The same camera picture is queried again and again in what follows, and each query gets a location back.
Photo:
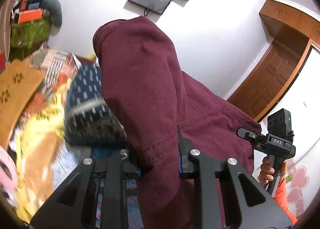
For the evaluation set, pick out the wooden laptop bed table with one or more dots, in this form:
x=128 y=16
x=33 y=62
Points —
x=19 y=81

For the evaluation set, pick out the yellow orange fleece blanket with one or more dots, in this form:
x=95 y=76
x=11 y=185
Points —
x=37 y=147

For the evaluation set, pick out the brown wooden door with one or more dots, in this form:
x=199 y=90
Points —
x=257 y=93

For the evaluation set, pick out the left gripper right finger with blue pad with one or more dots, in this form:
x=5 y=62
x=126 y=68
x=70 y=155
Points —
x=225 y=194

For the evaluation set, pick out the stack of folded dark clothes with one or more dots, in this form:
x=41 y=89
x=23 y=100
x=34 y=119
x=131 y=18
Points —
x=88 y=119

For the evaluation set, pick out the green patterned storage box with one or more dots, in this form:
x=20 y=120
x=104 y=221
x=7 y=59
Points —
x=24 y=35

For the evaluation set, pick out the dark grey stuffed cushion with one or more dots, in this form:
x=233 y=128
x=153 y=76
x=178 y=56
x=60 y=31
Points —
x=54 y=9

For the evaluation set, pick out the striped red beige curtain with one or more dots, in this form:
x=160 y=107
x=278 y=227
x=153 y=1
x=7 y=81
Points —
x=6 y=6

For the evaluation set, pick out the person's right hand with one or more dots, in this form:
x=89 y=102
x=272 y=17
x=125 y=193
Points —
x=266 y=172

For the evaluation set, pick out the pink neck pillow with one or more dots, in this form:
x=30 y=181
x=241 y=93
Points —
x=9 y=177

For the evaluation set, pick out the patchwork blue bedspread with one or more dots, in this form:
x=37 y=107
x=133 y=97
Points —
x=69 y=157

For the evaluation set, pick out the orange shoe box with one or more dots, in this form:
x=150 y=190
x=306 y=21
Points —
x=30 y=15

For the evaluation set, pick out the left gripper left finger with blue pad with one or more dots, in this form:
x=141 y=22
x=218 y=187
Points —
x=92 y=196

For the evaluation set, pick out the orange sleeve right forearm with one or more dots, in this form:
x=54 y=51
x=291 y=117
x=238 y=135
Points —
x=281 y=199

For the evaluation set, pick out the wooden overhead cabinet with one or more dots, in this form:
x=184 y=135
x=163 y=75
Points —
x=289 y=26

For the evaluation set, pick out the maroon button-up shirt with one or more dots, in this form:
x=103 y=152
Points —
x=154 y=100

